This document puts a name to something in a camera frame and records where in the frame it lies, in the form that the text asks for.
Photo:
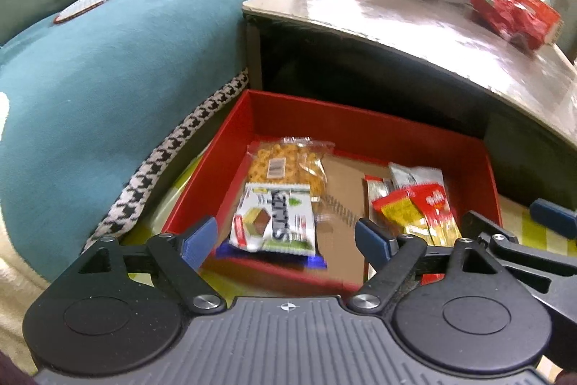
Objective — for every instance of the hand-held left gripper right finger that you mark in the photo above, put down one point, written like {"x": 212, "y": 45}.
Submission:
{"x": 369, "y": 239}

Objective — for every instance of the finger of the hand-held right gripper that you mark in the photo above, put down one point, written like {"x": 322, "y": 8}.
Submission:
{"x": 484, "y": 227}
{"x": 554, "y": 216}

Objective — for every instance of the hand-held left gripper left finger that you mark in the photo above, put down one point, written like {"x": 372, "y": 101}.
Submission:
{"x": 201, "y": 240}

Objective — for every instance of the red yellow snack packet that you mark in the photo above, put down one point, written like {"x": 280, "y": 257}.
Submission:
{"x": 396, "y": 204}
{"x": 435, "y": 198}

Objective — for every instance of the silver snack packet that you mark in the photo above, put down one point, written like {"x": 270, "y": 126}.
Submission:
{"x": 423, "y": 175}

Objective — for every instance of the green white snack packet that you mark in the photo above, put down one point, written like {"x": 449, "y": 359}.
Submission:
{"x": 279, "y": 213}

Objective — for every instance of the yellow noodle snack bag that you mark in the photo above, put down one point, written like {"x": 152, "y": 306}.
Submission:
{"x": 288, "y": 159}

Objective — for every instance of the red cardboard box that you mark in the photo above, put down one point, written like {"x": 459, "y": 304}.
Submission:
{"x": 338, "y": 119}

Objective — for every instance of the yellow green mat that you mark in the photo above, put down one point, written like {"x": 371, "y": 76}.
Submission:
{"x": 225, "y": 276}

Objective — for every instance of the white sachet red label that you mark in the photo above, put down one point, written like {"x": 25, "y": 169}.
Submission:
{"x": 376, "y": 191}

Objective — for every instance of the blue foil snack packet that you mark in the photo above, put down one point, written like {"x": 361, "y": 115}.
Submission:
{"x": 315, "y": 261}

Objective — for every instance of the teal sofa cushion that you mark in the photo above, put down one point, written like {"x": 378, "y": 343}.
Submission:
{"x": 112, "y": 96}

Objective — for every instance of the red carton box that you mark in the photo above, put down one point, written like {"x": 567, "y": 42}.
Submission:
{"x": 541, "y": 13}

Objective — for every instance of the crumpled red snack bag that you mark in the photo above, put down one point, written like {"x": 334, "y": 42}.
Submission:
{"x": 500, "y": 17}

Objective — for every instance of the low coffee table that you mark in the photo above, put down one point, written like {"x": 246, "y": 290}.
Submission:
{"x": 360, "y": 15}

